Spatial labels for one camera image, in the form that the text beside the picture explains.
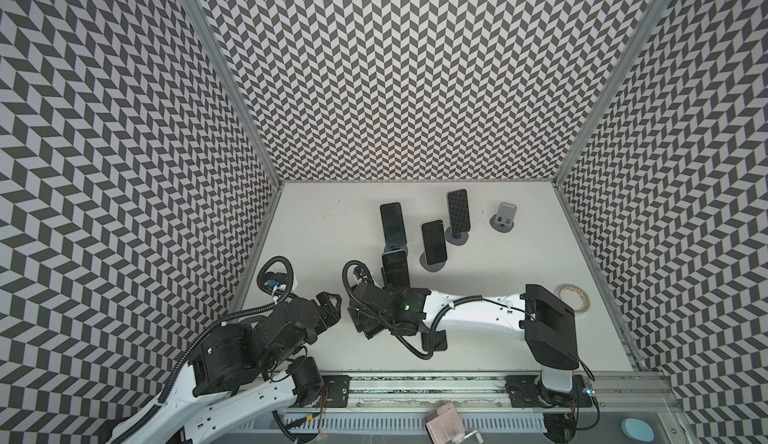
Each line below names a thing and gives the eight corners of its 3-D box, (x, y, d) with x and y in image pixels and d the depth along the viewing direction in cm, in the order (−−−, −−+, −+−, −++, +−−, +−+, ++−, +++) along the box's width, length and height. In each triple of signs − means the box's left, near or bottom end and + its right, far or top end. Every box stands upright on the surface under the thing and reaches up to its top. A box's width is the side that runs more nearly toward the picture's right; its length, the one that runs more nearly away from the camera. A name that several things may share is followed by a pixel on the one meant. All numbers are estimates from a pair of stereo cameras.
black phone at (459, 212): (449, 242, 103) (456, 213, 90) (442, 222, 109) (447, 191, 96) (467, 239, 104) (476, 209, 91) (459, 219, 109) (466, 188, 96)
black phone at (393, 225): (387, 256, 99) (385, 234, 89) (382, 228, 107) (380, 204, 96) (406, 253, 100) (406, 231, 89) (400, 225, 107) (400, 201, 97)
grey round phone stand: (492, 232, 104) (498, 220, 98) (487, 211, 110) (492, 198, 104) (514, 232, 104) (520, 220, 98) (507, 211, 110) (513, 198, 104)
